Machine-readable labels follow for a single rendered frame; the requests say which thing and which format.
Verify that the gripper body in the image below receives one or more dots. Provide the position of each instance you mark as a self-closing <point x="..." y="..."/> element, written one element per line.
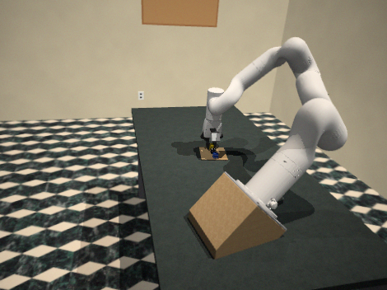
<point x="208" y="124"/>

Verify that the tan flat mat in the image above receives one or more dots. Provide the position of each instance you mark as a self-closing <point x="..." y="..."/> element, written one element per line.
<point x="206" y="155"/>

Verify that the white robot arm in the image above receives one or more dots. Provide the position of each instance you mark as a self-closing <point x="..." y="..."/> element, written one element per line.
<point x="316" y="116"/>

